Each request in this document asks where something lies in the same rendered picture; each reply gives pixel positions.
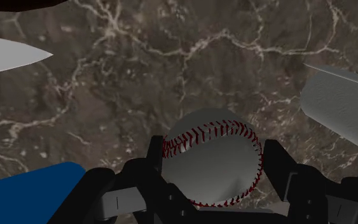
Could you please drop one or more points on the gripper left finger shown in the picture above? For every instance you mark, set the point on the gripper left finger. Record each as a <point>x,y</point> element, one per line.
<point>154,189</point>

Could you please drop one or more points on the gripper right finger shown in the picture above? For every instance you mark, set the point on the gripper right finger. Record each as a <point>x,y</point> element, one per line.
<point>305,192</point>

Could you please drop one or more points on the white baseball with red stitching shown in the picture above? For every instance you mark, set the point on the white baseball with red stitching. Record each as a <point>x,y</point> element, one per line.
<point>212,161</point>

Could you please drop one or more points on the blue flat object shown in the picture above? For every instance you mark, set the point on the blue flat object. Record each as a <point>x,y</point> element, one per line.
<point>26,195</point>

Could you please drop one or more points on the grey textured cylinder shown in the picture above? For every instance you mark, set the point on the grey textured cylinder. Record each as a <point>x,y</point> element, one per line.
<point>343,105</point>

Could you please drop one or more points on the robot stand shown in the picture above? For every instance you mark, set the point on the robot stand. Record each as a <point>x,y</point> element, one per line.
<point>14,3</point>

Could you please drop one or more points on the silver knife blade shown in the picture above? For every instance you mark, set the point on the silver knife blade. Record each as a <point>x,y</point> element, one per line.
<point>8,56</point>

